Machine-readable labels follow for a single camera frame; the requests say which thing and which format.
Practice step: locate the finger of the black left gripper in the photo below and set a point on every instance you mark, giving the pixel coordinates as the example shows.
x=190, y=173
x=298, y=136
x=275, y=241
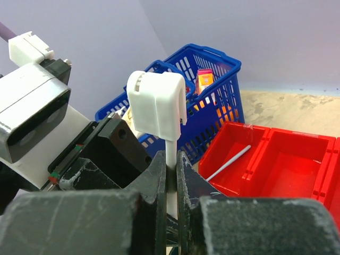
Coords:
x=105, y=155

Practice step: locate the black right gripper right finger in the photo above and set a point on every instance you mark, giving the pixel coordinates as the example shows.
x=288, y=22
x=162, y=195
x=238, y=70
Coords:
x=211, y=223

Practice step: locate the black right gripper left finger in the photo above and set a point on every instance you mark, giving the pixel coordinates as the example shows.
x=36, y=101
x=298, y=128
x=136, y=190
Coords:
x=111, y=221

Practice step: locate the white toothbrush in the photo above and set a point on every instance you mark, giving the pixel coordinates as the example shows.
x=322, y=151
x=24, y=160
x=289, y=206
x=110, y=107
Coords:
x=158, y=106

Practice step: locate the white crumpled pouch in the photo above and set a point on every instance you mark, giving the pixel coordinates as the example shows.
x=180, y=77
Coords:
x=128, y=118

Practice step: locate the red left bin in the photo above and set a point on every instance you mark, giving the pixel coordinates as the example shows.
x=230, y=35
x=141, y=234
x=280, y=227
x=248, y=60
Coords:
x=230, y=140

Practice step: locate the red bin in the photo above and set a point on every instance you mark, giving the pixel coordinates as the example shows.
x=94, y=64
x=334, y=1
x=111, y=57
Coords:
x=330, y=186
x=230, y=140
x=292, y=165

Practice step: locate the red middle bin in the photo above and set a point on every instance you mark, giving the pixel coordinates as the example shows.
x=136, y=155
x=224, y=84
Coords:
x=292, y=165

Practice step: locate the red right bin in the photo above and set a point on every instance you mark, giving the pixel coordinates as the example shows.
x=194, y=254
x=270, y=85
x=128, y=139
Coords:
x=330, y=186

